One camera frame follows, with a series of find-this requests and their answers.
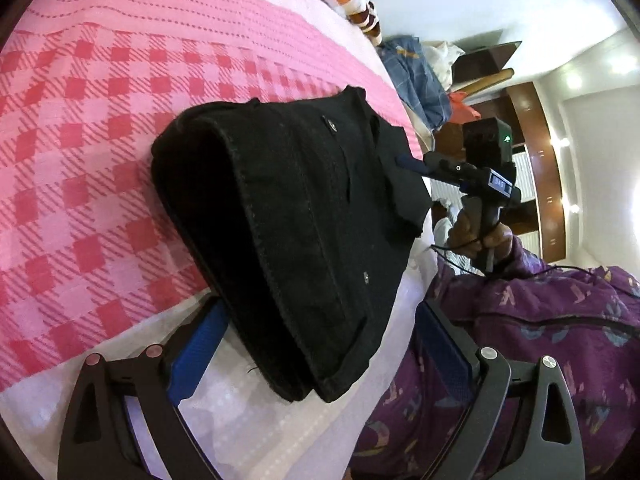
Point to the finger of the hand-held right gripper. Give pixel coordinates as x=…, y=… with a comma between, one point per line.
x=445, y=166

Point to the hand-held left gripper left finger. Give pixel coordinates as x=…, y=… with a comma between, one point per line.
x=197, y=355

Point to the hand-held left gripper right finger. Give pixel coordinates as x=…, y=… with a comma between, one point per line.
x=445, y=355

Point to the black pants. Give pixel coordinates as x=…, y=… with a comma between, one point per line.
x=300, y=210

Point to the person's right forearm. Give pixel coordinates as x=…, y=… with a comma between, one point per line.
x=565, y=280

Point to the person's right hand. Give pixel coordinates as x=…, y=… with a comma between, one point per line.
x=470, y=232

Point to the orange cloth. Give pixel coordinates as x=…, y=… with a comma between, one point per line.
x=462, y=105

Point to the brown wooden wardrobe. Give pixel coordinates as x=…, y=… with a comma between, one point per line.
x=540, y=125

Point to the wooden stick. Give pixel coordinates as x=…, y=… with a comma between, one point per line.
x=492, y=81

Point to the person's purple printed clothing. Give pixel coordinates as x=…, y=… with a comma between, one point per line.
x=525, y=340

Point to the dark brown box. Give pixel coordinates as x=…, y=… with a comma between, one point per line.
x=487, y=60

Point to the blue jeans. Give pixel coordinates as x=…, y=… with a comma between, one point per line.
x=415, y=80

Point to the white cloth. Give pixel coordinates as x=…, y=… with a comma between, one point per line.
x=442, y=57

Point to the round ceiling light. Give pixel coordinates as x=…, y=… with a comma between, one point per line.
x=574, y=80
x=618, y=64

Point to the pink checked bedsheet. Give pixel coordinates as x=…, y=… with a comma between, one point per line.
x=100, y=160

